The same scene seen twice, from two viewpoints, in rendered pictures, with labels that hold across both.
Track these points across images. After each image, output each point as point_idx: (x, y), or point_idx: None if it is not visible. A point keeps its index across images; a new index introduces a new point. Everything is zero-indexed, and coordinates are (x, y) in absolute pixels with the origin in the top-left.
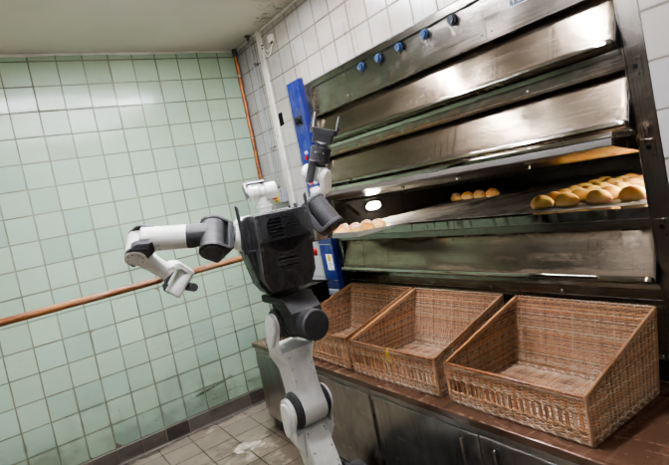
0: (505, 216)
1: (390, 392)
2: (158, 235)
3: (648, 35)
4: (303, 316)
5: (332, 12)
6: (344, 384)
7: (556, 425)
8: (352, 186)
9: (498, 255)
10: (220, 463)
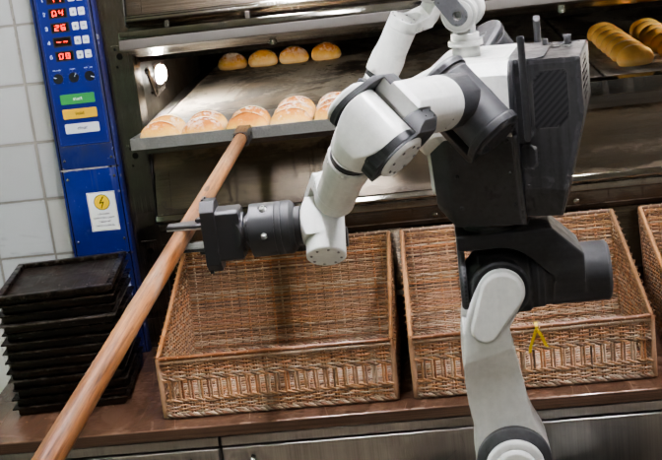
0: (622, 77)
1: (557, 400)
2: (437, 98)
3: None
4: (600, 254)
5: None
6: (396, 432)
7: None
8: (288, 21)
9: (602, 144)
10: None
